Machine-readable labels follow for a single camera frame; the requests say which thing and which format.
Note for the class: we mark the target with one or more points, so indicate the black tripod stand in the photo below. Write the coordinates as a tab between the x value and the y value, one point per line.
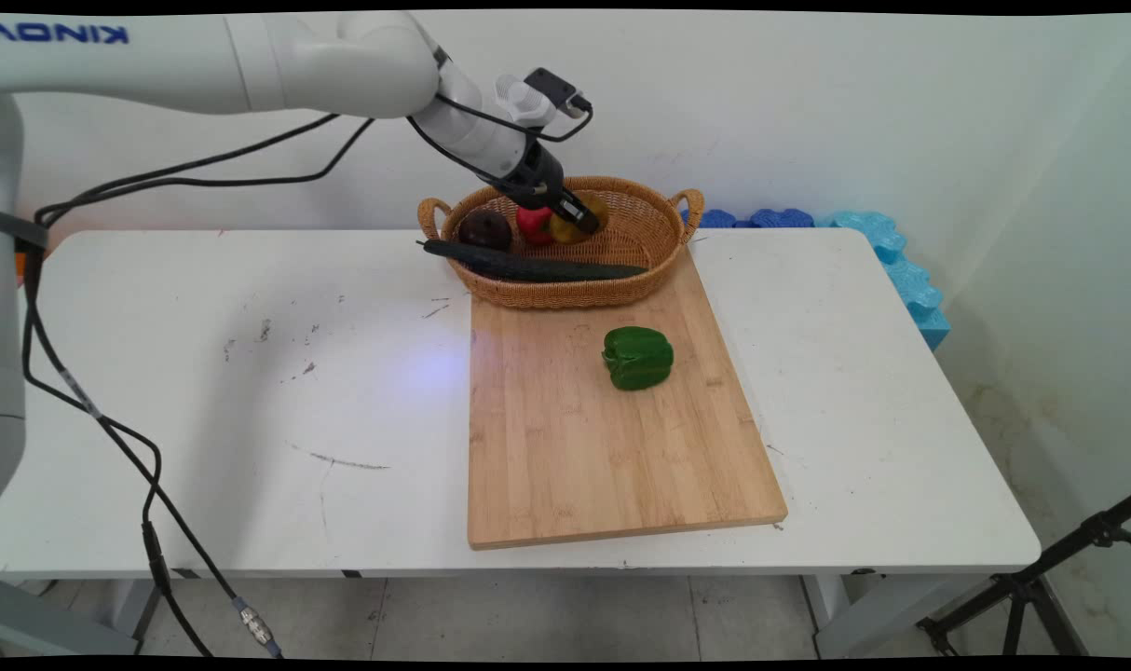
1027	587

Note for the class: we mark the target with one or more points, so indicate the red toy fruit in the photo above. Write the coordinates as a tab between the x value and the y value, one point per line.
531	226

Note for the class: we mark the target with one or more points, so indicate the orange background object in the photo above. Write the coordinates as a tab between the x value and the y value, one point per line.
20	266

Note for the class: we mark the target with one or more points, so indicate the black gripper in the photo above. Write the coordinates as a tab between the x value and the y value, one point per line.
538	172

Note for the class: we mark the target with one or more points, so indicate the woven wicker basket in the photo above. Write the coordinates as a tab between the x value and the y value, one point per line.
631	247

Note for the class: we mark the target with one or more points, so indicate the dark green cucumber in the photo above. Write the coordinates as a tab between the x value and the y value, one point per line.
528	267

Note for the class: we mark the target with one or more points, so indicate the yellow-brown toy fruit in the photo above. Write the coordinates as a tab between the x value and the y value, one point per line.
565	231

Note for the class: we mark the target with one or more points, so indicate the wooden cutting board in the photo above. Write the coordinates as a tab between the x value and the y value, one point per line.
575	447

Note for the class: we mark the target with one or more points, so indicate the dark purple round fruit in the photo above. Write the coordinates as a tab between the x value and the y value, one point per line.
484	230

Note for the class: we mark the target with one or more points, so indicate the dark blue foam mat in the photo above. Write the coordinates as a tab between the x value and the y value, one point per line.
782	219
717	220

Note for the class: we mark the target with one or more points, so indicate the white table leg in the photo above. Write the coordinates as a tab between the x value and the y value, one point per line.
132	610
864	615

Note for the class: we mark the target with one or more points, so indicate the green bell pepper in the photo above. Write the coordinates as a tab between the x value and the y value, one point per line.
638	359

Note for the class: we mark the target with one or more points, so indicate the light blue foam mat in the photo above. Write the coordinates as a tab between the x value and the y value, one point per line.
910	284

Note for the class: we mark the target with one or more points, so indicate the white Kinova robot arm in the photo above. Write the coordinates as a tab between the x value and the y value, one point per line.
249	61

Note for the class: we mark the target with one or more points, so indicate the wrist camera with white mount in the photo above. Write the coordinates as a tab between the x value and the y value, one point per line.
538	93

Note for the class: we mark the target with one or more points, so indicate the grey base frame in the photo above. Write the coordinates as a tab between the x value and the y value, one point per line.
44	629

